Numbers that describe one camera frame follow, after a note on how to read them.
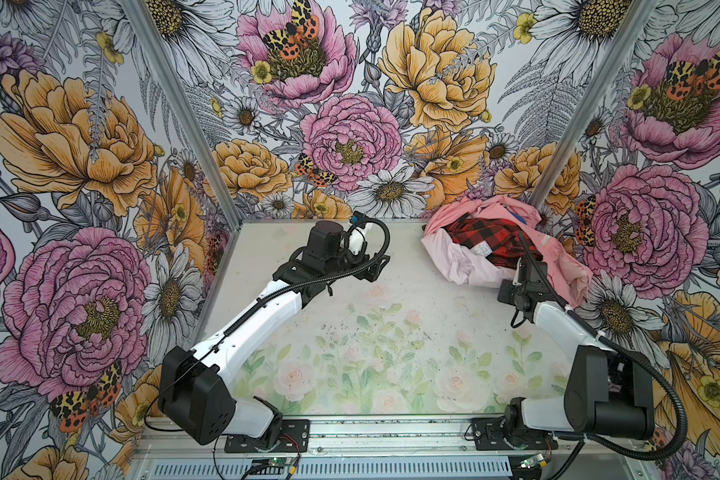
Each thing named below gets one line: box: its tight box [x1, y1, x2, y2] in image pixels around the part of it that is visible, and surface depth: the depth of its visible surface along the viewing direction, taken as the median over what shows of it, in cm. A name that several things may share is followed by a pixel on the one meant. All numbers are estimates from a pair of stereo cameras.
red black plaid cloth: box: [443, 213, 543, 269], surface depth 99 cm
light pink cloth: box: [422, 230, 517, 288], surface depth 96 cm
